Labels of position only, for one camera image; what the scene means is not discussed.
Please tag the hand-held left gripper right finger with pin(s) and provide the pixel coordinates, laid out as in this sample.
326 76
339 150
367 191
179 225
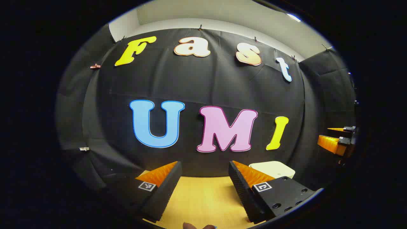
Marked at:
241 190

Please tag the pink cloth clip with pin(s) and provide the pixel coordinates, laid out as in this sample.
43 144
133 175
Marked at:
95 66

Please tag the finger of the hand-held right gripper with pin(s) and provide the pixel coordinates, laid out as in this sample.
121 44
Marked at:
345 129
332 143

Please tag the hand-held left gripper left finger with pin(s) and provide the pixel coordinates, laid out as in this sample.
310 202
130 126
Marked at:
165 190

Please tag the black backdrop cloth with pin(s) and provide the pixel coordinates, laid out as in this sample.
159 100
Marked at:
197 86

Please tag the wooden desktop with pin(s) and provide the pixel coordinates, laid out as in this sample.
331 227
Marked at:
203 200

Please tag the pale green desktop garbage bin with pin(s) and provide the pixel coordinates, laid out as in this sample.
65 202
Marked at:
273 168

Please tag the ceiling light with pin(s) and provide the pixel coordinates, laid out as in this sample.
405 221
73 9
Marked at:
293 17

